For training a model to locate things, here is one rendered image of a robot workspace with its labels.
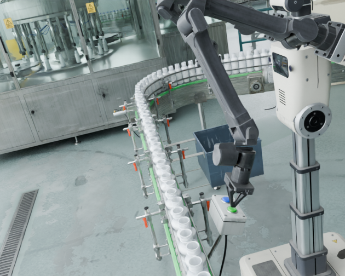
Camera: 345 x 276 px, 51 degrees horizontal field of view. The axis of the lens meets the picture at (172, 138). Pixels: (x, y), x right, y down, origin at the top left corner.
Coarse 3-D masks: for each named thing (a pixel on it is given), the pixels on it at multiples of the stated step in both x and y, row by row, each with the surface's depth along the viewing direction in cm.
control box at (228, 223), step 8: (216, 200) 124; (216, 208) 123; (224, 208) 120; (240, 208) 122; (216, 216) 122; (224, 216) 116; (232, 216) 116; (240, 216) 117; (216, 224) 121; (224, 224) 116; (232, 224) 117; (240, 224) 118; (224, 232) 118; (232, 232) 118; (240, 232) 119; (216, 240) 127; (208, 256) 129; (224, 256) 126
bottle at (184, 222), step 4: (180, 220) 112; (184, 220) 113; (188, 220) 112; (180, 224) 110; (184, 224) 109; (188, 224) 110; (180, 228) 111; (184, 228) 110; (188, 228) 110; (192, 228) 112; (192, 232) 111; (196, 236) 113
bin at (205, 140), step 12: (204, 132) 223; (216, 132) 225; (228, 132) 226; (204, 144) 226; (192, 156) 198; (204, 156) 200; (204, 168) 212; (216, 168) 199; (228, 168) 200; (252, 168) 203; (216, 180) 202
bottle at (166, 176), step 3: (162, 174) 139; (165, 174) 140; (168, 174) 139; (162, 177) 137; (165, 177) 136; (168, 177) 137; (171, 177) 139; (162, 180) 138; (165, 180) 137; (162, 183) 139; (165, 183) 137; (162, 186) 139; (165, 186) 138; (162, 189) 138; (165, 189) 137; (162, 192) 139; (165, 198) 139; (165, 201) 140
